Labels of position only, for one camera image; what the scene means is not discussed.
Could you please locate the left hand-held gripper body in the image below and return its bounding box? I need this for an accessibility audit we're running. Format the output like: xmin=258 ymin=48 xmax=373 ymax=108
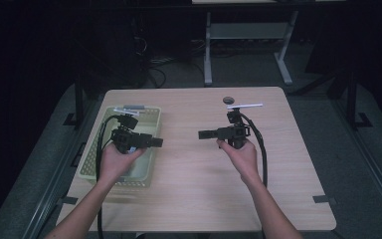
xmin=110 ymin=107 xmax=142 ymax=155

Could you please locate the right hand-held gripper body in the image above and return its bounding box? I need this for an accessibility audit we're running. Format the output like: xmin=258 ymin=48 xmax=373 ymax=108
xmin=216 ymin=103 xmax=265 ymax=150

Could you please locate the yellow plastic basket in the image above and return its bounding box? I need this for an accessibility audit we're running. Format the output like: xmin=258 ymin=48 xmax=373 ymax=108
xmin=77 ymin=105 xmax=162 ymax=187

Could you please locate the person's left hand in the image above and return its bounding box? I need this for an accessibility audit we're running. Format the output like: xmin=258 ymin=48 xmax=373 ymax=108
xmin=97 ymin=142 xmax=147 ymax=188

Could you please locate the person's right hand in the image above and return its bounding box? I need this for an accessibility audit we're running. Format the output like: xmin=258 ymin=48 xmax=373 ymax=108
xmin=215 ymin=137 xmax=262 ymax=186

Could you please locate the black tape strip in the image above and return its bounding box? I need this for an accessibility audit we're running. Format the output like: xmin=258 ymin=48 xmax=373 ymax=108
xmin=312 ymin=194 xmax=338 ymax=204
xmin=56 ymin=196 xmax=80 ymax=206

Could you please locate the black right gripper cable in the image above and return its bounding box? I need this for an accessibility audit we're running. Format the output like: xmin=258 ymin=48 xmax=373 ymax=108
xmin=240 ymin=113 xmax=270 ymax=187

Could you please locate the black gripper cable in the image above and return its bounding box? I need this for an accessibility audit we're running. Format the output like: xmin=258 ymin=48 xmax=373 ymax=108
xmin=240 ymin=113 xmax=270 ymax=187
xmin=95 ymin=114 xmax=127 ymax=239

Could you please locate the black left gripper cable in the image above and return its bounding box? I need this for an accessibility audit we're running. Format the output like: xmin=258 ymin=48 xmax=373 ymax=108
xmin=95 ymin=114 xmax=127 ymax=239

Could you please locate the black metal post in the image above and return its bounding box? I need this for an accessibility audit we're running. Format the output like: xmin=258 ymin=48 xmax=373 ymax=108
xmin=74 ymin=75 xmax=86 ymax=131
xmin=345 ymin=72 xmax=359 ymax=131

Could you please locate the floor cable bundle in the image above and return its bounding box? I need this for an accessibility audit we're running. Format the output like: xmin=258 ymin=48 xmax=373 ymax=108
xmin=144 ymin=55 xmax=207 ymax=88

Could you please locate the aluminium frame rail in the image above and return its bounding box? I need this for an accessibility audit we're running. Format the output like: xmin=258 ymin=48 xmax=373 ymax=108
xmin=331 ymin=99 xmax=382 ymax=231
xmin=21 ymin=99 xmax=96 ymax=239

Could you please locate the grey metal desk frame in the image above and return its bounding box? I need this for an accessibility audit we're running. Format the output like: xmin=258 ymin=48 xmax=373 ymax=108
xmin=203 ymin=9 xmax=300 ymax=87

